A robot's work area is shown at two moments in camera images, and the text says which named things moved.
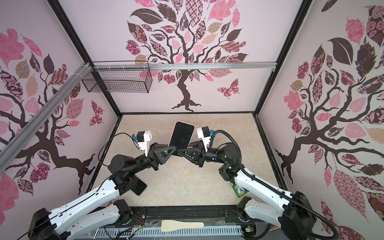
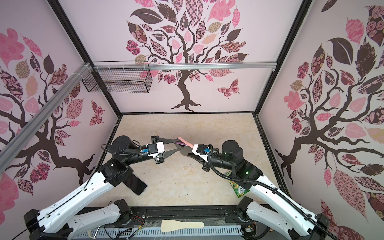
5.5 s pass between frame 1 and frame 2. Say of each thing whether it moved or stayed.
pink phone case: moved
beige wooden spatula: stayed
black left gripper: moved
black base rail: stayed
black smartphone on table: stayed
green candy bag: stayed
